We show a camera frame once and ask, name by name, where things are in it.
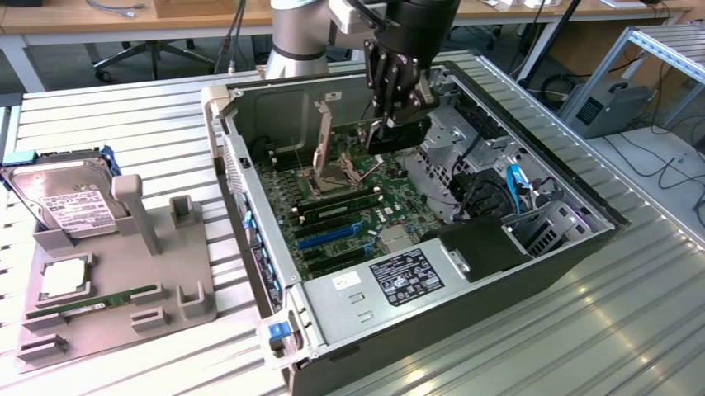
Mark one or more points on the open black PC case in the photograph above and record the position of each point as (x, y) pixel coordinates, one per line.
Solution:
(441, 350)

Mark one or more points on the black plastic air shroud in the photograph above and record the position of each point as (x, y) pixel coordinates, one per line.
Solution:
(480, 247)

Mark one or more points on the open metal socket cover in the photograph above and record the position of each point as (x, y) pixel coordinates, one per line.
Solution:
(348, 167)

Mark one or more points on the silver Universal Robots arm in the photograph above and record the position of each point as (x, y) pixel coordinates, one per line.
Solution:
(297, 41)

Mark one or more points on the silver chipset heatsink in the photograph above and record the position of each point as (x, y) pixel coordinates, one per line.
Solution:
(397, 239)

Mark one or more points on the silver hard disk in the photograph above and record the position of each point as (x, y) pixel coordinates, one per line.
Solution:
(66, 194)

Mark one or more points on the blue case latch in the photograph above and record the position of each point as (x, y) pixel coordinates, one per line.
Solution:
(277, 332)

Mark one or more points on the green RAM stick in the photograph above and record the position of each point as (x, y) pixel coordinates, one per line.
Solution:
(86, 307)
(341, 207)

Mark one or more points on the silver CPU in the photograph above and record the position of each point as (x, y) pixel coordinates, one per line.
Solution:
(63, 279)

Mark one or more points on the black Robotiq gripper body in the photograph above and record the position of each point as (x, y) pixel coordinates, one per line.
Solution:
(418, 29)

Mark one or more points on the black expansion slot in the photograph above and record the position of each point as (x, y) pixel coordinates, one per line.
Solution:
(341, 267)
(322, 227)
(336, 256)

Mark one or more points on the silver metal drive cage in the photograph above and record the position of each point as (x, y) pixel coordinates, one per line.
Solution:
(441, 177)

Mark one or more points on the thin metal locking lever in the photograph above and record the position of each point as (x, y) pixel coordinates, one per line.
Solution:
(302, 173)

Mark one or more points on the silver disk bay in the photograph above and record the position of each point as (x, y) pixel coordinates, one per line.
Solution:
(545, 235)

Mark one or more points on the green motherboard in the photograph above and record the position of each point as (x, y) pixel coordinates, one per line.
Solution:
(394, 196)

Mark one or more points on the blue expansion slot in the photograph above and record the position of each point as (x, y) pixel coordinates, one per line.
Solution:
(325, 239)

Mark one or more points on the black office chair base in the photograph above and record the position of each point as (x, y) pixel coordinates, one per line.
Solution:
(476, 32)
(157, 49)

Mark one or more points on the wooden desk white frame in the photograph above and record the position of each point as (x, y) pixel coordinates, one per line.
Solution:
(524, 12)
(66, 20)

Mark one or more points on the black device on desk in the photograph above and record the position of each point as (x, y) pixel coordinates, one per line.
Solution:
(22, 2)

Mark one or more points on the CPU socket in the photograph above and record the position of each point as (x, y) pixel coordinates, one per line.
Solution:
(330, 183)

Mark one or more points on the graphics card with metal bracket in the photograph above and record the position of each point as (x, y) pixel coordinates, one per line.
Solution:
(397, 138)

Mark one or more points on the blue disk caddy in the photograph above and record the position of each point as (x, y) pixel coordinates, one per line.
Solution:
(19, 158)

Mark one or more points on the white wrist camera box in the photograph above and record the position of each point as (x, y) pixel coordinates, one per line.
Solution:
(350, 18)

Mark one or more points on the aluminium profile frame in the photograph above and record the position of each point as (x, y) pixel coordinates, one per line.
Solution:
(661, 41)

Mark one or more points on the brown cardboard box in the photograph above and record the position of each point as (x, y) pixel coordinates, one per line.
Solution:
(187, 8)

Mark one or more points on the silver power supply unit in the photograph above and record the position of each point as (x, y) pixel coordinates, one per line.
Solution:
(353, 305)

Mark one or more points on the grey parts rack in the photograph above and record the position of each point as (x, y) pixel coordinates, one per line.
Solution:
(121, 280)

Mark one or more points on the black stand pole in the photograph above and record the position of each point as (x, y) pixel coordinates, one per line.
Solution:
(556, 33)

